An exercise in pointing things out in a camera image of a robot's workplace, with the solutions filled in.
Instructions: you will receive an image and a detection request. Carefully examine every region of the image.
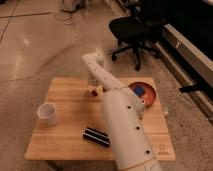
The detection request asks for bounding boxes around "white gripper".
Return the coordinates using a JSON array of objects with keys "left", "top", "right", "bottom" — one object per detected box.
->
[{"left": 88, "top": 73, "right": 103, "bottom": 93}]

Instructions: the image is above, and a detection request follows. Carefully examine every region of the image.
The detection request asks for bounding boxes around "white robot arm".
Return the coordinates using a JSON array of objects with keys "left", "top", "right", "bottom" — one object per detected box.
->
[{"left": 82, "top": 52, "right": 163, "bottom": 171}]

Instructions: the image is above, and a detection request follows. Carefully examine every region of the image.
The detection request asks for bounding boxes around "orange ceramic bowl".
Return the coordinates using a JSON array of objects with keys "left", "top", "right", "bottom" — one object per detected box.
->
[{"left": 129, "top": 82, "right": 156, "bottom": 107}]

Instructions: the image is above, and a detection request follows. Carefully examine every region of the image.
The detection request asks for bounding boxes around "wooden table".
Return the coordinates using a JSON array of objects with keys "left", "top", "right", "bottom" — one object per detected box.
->
[{"left": 25, "top": 78, "right": 176, "bottom": 162}]

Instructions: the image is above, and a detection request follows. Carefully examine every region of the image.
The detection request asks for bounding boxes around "blue sponge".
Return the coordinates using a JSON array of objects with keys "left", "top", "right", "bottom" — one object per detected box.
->
[{"left": 134, "top": 86, "right": 145, "bottom": 96}]

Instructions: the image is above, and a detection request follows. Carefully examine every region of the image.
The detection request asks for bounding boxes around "black white striped box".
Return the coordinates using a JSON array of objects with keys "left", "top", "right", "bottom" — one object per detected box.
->
[{"left": 83, "top": 127, "right": 110, "bottom": 147}]

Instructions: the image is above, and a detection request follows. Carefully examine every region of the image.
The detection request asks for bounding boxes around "clear plastic bottle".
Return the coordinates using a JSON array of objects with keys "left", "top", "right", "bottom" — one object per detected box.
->
[{"left": 134, "top": 100, "right": 145, "bottom": 119}]

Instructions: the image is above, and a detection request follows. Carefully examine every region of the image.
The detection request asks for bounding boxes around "black office chair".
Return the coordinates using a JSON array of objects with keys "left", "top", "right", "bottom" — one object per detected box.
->
[{"left": 109, "top": 0, "right": 170, "bottom": 71}]

